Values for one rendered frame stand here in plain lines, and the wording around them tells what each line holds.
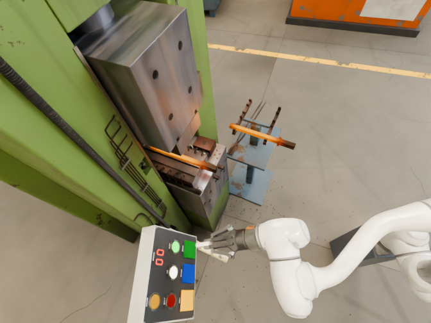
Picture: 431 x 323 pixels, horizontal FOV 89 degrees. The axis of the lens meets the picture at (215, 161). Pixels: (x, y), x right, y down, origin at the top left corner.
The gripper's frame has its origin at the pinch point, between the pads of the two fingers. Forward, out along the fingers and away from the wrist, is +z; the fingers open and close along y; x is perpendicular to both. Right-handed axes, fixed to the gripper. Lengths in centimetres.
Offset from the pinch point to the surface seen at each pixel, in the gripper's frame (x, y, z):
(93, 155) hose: 50, 20, 6
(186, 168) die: -6.4, 45.1, 18.5
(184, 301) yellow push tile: -5.0, -20.2, 13.4
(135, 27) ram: 61, 48, -19
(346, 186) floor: -160, 72, -55
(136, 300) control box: 15.1, -19.5, 18.7
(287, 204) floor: -131, 56, -2
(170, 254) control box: 4.5, -2.9, 14.2
